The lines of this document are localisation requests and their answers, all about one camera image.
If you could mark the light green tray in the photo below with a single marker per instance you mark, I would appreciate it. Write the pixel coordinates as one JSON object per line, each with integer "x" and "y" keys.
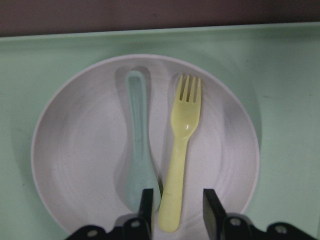
{"x": 274, "y": 70}

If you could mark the green plastic spoon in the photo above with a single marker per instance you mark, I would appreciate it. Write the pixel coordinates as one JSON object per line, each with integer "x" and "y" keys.
{"x": 141, "y": 173}

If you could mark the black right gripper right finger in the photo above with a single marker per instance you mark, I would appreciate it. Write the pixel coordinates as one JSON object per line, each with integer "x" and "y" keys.
{"x": 221, "y": 225}

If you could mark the white round plate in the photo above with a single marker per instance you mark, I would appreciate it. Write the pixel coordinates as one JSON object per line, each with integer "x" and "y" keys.
{"x": 82, "y": 145}

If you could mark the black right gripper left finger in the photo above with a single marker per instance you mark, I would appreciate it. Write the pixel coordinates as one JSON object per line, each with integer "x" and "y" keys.
{"x": 135, "y": 226}

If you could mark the yellow plastic fork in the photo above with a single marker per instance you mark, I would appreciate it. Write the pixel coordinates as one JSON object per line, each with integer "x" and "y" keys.
{"x": 184, "y": 120}

